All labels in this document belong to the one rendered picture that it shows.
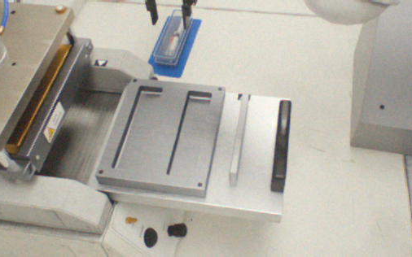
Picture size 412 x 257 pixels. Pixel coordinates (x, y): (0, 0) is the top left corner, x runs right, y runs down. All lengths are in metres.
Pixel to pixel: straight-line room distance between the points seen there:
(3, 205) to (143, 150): 0.21
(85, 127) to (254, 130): 0.30
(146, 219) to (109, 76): 0.26
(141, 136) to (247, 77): 0.45
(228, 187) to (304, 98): 0.46
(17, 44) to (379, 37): 0.65
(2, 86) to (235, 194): 0.36
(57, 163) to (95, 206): 0.14
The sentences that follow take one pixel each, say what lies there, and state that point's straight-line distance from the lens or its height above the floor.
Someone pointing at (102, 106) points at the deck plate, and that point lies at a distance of 0.84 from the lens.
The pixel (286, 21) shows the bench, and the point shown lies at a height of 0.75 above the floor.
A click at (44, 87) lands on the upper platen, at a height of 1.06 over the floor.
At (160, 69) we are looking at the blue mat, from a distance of 1.13.
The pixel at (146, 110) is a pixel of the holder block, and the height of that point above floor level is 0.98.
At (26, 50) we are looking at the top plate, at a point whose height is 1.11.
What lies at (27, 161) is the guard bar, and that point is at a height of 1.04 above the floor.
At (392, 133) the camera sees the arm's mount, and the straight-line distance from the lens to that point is 0.96.
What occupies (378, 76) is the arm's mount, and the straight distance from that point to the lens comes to 0.93.
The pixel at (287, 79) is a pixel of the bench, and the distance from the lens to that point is 1.10.
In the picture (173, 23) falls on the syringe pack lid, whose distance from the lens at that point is 1.19.
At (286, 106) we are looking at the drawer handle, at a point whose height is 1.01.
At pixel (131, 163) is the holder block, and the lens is 0.69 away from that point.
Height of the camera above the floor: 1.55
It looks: 53 degrees down
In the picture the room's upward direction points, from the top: 4 degrees counter-clockwise
